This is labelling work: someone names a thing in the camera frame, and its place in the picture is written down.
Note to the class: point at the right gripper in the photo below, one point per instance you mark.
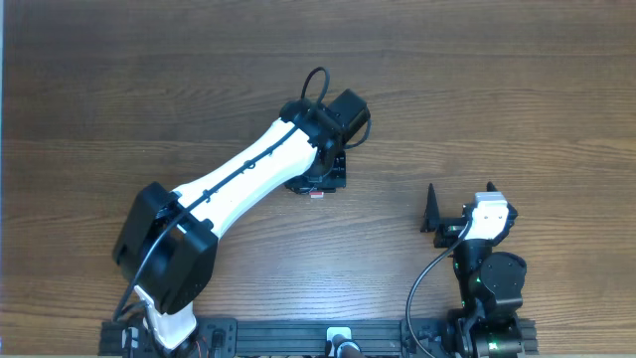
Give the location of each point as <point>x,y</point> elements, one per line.
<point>447,231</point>

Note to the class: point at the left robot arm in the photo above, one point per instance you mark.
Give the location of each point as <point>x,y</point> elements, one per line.
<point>248,174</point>

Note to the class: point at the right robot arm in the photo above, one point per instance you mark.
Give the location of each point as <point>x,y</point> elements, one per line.
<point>489,288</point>

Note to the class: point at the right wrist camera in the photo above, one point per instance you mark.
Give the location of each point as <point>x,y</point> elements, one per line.
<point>489,216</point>

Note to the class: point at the mounting rail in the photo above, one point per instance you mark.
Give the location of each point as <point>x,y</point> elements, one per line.
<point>288,338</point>

